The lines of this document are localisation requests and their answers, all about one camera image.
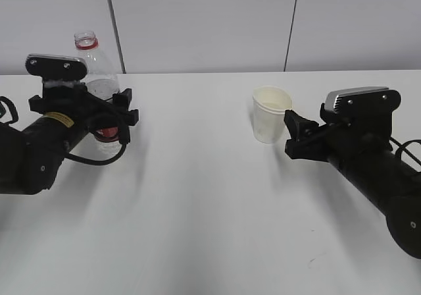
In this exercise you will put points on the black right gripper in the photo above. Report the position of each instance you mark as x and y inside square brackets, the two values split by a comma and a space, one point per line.
[309, 141]

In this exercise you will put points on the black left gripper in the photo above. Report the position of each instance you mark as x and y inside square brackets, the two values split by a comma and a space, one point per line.
[91, 112]

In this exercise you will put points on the clear water bottle red label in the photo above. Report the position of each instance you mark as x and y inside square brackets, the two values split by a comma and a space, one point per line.
[101, 81]

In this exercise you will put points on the white paper cup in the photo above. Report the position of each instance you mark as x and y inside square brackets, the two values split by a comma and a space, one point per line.
[269, 106]

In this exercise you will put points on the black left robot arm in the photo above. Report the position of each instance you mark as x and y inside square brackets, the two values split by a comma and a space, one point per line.
[30, 159]

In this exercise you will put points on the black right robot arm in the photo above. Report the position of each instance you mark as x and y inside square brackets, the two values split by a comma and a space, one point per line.
[360, 149]

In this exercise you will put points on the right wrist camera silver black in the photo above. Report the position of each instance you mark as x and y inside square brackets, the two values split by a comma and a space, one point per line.
[370, 107]

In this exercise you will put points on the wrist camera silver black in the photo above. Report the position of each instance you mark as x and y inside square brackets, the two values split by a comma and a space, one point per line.
[370, 107]
[56, 68]

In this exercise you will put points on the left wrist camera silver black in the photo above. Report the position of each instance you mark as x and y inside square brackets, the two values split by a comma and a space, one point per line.
[56, 68]

